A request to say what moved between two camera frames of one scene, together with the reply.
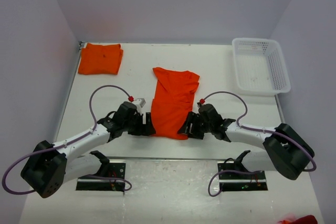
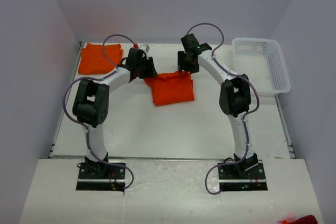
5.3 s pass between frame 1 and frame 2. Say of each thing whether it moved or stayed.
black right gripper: moved
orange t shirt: moved
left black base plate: stayed
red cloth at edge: stayed
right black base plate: stayed
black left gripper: moved
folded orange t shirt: stayed
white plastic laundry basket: stayed
